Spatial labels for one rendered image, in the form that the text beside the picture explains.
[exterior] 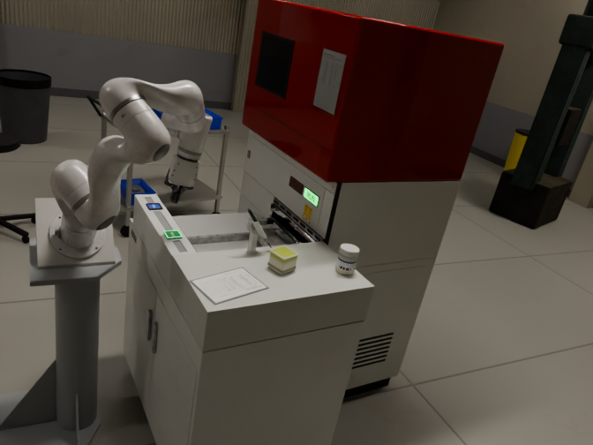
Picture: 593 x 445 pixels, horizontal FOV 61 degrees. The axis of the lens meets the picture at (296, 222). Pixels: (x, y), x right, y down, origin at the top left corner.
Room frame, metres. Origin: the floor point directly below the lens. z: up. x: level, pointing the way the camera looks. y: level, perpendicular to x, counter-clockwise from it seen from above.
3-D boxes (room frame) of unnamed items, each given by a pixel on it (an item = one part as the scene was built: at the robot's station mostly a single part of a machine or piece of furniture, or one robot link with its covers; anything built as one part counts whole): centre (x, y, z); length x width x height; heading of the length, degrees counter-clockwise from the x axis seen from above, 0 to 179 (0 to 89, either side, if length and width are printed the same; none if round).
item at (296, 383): (1.79, 0.22, 0.41); 0.96 x 0.64 x 0.82; 34
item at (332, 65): (2.37, -0.17, 1.52); 0.81 x 0.75 x 0.60; 34
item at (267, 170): (2.20, 0.09, 1.02); 0.81 x 0.03 x 0.40; 34
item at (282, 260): (1.56, 0.02, 1.00); 0.07 x 0.07 x 0.07; 52
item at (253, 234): (1.65, 0.13, 1.03); 0.06 x 0.04 x 0.13; 124
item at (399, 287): (2.39, -0.19, 0.41); 0.82 x 0.70 x 0.82; 34
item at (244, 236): (1.98, 0.29, 0.84); 0.50 x 0.02 x 0.03; 124
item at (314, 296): (1.54, 0.04, 0.89); 0.62 x 0.35 x 0.14; 124
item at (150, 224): (1.76, 0.51, 0.89); 0.55 x 0.09 x 0.14; 34
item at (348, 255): (1.64, -0.21, 1.01); 0.07 x 0.07 x 0.10
